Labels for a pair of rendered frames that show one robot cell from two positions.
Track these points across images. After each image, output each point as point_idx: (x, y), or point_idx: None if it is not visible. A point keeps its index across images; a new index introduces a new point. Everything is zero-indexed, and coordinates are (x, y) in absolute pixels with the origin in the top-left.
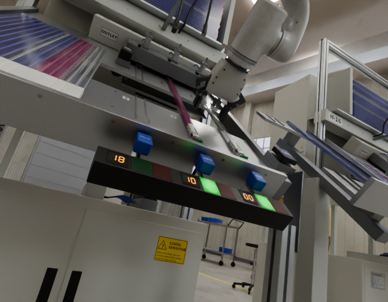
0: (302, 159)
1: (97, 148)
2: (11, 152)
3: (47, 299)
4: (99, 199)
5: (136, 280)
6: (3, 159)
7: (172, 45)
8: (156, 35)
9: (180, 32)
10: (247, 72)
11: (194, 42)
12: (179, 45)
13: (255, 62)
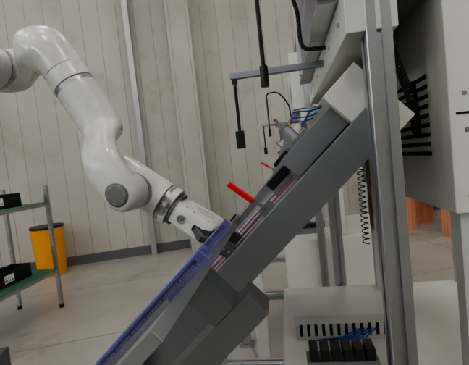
0: None
1: None
2: (454, 244)
3: None
4: (284, 339)
5: None
6: (452, 253)
7: (341, 69)
8: (329, 77)
9: (320, 49)
10: (167, 221)
11: (330, 38)
12: (333, 67)
13: (153, 214)
